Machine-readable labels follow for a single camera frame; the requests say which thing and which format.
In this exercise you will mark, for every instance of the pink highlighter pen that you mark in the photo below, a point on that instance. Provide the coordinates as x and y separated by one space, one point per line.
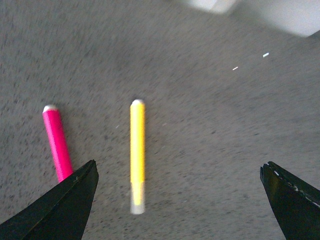
57 141

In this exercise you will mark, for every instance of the white pleated curtain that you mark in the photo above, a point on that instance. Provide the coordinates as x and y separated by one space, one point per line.
300 18

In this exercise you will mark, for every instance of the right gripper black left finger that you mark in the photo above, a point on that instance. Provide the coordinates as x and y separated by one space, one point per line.
60 214

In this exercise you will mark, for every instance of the yellow highlighter pen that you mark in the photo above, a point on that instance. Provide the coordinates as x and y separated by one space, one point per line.
137 157

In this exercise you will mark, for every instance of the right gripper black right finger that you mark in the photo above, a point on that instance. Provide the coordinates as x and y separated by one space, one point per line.
294 202

